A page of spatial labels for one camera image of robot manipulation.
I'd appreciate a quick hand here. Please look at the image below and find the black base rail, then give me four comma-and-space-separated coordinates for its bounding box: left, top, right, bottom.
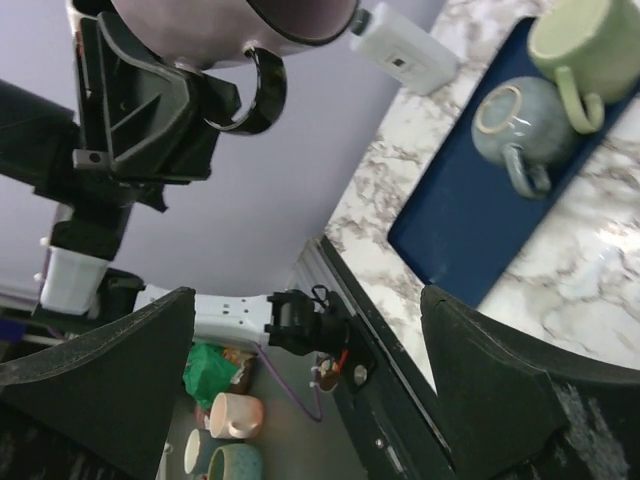
295, 237, 456, 479

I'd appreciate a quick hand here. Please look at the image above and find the teal speckled mug below table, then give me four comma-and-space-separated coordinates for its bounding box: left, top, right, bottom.
207, 443, 264, 480

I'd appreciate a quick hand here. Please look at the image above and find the pink cream mug below table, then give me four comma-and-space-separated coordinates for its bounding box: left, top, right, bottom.
209, 393, 265, 440

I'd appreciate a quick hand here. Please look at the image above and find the light green mug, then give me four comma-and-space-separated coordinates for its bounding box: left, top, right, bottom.
527, 0, 639, 134

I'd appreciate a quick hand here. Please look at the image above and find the green crumpled bag below table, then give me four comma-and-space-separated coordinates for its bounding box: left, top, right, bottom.
182, 343, 239, 410

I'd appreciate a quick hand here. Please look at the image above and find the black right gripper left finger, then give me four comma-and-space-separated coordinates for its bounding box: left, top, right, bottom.
1, 287, 195, 479

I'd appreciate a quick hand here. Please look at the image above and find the grey blue mug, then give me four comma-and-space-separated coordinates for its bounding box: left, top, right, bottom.
471, 76, 579, 199

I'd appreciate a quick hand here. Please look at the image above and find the white plastic bottle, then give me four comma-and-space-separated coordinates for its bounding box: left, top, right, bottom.
350, 2, 458, 95

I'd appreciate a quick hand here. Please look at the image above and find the white mug below table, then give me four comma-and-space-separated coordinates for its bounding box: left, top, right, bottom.
183, 428, 216, 475

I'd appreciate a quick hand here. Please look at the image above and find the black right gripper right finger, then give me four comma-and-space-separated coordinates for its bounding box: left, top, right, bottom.
420, 286, 639, 479

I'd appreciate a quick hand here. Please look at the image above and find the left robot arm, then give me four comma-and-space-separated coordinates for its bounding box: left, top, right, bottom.
1, 1, 359, 333

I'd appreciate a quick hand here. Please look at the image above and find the pink purple mug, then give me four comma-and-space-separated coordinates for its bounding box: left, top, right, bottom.
113, 1, 359, 135

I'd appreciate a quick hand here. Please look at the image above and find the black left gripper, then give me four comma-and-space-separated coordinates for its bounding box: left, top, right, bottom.
32, 14, 241, 214

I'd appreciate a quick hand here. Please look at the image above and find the dark blue tray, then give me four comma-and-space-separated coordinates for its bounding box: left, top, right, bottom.
387, 16, 635, 307

